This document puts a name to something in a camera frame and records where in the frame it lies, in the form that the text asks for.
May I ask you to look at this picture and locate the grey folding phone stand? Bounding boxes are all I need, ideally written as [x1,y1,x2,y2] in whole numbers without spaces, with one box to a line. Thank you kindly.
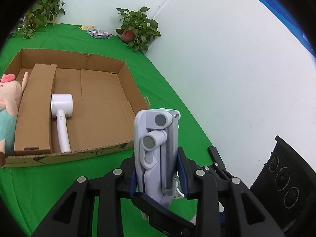
[133,108,181,208]

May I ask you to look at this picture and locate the white hair dryer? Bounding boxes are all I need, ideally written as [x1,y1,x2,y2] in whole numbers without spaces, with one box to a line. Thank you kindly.
[51,94,73,153]

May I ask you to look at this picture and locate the green tablecloth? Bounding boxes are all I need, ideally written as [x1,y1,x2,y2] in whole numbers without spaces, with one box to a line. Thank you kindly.
[1,24,212,235]

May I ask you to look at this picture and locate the brown cardboard divider box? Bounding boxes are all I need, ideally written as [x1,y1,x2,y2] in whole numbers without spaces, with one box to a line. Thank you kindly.
[14,64,57,156]

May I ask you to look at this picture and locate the cardboard tray box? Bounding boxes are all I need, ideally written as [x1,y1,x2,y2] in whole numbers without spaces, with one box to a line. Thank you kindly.
[3,49,147,168]

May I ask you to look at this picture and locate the pink pig plush toy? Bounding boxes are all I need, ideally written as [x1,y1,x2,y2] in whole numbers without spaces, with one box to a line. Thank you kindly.
[1,72,28,167]

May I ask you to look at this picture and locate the small potted plant red pot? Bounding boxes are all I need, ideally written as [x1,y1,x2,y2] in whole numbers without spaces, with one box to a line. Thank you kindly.
[115,6,161,54]

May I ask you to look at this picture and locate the colourful tissue packet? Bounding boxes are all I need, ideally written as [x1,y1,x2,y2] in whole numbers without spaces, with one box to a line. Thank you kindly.
[87,29,111,39]

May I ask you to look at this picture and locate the yellow card packet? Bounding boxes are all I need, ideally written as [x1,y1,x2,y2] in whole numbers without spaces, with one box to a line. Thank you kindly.
[79,25,95,31]

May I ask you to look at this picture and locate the large potted plant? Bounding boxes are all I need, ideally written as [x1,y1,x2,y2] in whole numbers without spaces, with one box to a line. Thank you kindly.
[8,0,65,39]

